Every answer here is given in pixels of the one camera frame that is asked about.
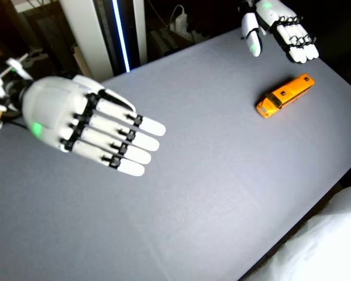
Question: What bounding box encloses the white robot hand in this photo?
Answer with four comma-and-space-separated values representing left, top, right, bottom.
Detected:
21, 74, 167, 177
238, 0, 321, 64

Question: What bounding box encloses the yellow toy school bus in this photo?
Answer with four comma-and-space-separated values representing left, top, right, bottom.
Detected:
255, 73, 316, 119

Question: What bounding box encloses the white standing panel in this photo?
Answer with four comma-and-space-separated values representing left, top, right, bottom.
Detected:
59, 0, 149, 83

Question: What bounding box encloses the white power adapter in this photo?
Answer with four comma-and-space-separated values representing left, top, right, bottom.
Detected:
169, 11, 188, 33

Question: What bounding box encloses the blue light strip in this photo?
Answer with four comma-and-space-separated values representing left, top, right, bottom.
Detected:
111, 0, 132, 73

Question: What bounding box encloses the grey table cloth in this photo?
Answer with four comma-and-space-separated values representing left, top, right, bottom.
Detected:
0, 28, 351, 281

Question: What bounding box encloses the white sheet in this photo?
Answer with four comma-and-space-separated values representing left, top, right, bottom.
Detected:
245, 184, 351, 281

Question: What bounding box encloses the white cable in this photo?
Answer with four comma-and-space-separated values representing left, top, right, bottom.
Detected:
154, 4, 185, 21

